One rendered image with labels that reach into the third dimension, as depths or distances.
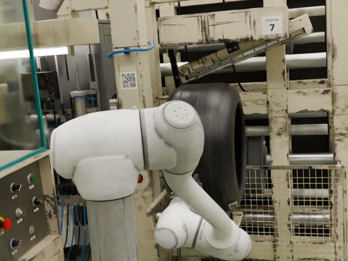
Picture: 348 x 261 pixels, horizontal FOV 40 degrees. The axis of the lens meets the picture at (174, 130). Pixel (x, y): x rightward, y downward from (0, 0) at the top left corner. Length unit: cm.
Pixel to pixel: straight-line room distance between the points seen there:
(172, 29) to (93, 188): 147
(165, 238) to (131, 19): 104
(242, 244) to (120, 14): 114
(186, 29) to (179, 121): 141
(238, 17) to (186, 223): 113
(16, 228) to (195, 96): 88
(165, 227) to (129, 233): 43
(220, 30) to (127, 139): 141
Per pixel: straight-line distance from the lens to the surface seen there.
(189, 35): 234
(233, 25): 230
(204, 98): 200
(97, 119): 100
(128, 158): 98
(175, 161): 103
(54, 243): 211
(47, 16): 264
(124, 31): 215
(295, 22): 242
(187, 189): 123
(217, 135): 191
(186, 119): 96
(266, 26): 228
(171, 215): 150
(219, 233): 141
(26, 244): 202
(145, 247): 235
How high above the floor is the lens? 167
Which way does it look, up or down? 11 degrees down
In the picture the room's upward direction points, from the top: 5 degrees counter-clockwise
